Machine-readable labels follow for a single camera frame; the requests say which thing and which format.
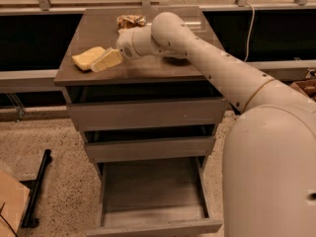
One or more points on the black bar stand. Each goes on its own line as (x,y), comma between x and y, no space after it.
(29,219)

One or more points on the cardboard box left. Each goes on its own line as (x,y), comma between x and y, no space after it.
(13,200)

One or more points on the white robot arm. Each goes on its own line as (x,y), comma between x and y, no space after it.
(269,156)

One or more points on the top drawer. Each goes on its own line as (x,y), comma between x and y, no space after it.
(144,114)

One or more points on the grey drawer cabinet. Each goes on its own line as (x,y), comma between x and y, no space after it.
(150,78)

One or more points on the bottom drawer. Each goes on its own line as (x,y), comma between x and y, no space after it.
(154,198)

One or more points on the cardboard box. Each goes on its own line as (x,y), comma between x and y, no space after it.
(306,87)
(13,200)

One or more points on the cardboard box right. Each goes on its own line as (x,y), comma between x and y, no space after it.
(306,87)

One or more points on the yellow sponge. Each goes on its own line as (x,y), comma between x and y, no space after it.
(84,60)

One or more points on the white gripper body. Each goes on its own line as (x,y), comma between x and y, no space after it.
(125,45)

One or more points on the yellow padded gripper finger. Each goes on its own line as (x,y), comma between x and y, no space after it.
(110,58)

